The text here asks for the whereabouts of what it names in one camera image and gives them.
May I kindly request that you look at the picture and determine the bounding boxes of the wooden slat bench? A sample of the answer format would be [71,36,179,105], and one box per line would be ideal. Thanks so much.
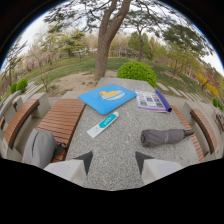
[170,104,206,164]
[35,98,87,164]

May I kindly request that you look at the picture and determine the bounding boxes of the blue mat with yellow duck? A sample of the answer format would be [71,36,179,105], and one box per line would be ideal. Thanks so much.
[77,83,138,116]

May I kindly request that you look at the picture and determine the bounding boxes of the curved wooden bench backrest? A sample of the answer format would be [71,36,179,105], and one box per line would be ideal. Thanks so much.
[3,98,41,150]
[190,108,219,155]

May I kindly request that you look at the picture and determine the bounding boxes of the grey backpack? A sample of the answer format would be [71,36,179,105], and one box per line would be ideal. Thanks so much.
[22,128,69,170]

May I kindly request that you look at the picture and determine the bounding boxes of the large tree trunk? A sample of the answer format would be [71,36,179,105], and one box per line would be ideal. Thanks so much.
[93,0,132,81]

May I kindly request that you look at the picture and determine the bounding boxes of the small green shrub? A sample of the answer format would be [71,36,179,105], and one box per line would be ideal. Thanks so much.
[9,78,29,95]

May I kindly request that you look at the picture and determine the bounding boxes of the grey folded umbrella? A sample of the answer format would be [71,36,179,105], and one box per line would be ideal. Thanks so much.
[140,128,195,149]

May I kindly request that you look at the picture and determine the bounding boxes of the partly rolled purple poster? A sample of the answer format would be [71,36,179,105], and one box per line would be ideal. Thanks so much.
[134,88,173,114]

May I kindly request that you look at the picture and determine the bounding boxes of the round green bush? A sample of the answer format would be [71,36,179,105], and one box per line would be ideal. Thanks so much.
[116,60,158,89]

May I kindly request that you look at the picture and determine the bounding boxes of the white teal toothpaste tube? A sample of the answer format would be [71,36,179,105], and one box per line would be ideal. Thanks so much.
[86,111,120,139]

